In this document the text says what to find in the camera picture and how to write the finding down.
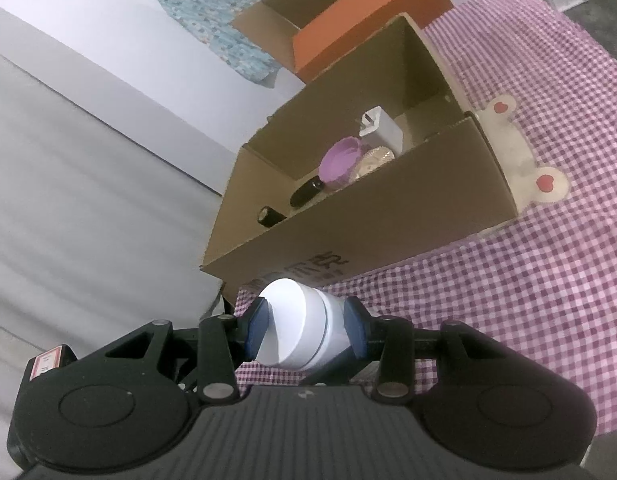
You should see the large cardboard box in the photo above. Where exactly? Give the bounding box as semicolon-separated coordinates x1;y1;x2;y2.
199;14;520;293

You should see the purple checkered tablecloth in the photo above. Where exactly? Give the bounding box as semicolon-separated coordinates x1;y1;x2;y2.
236;0;617;436

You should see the cardboard box with open flaps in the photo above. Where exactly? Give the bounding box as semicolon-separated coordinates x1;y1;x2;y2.
232;0;434;76

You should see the gold lid cosmetic jar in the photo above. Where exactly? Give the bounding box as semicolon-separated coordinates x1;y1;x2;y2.
351;146;395;181

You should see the dark green cylinder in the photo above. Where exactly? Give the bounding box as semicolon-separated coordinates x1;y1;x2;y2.
257;205;286;228

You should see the black cylinder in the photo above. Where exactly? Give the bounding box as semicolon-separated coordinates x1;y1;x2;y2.
290;176;329;208

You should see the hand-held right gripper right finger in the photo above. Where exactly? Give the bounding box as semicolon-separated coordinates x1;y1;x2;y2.
345;297;509;403

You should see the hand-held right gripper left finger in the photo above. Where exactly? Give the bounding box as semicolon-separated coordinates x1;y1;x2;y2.
103;297;272;403

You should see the orange box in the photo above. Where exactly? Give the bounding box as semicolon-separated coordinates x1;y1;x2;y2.
292;0;454;84

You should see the white supplement bottle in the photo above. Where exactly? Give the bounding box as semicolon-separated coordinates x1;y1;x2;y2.
256;278;357;373

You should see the white charger plug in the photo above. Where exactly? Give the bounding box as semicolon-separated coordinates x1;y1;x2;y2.
357;106;404;158

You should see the purple plastic lid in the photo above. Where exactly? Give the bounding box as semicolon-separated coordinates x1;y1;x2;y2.
319;137;364;193

